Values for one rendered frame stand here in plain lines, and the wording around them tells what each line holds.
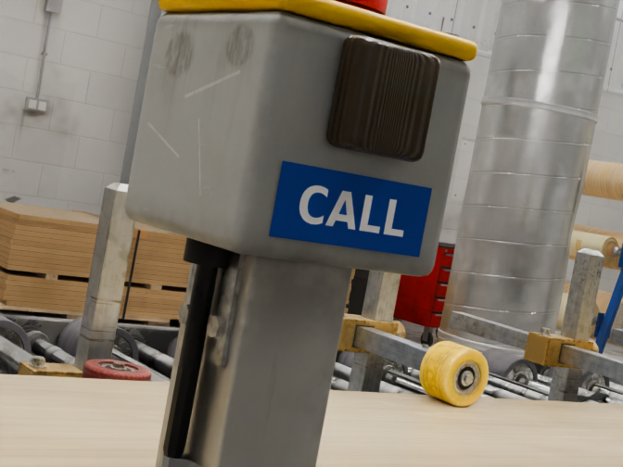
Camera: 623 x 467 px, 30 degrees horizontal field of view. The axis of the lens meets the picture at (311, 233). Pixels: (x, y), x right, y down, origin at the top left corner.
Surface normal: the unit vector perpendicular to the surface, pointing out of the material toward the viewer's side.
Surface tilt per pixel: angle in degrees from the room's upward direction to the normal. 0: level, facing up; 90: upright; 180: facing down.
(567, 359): 90
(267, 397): 90
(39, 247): 90
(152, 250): 90
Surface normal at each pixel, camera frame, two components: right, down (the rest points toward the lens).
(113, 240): 0.56, 0.15
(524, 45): -0.58, -0.07
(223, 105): -0.81, -0.11
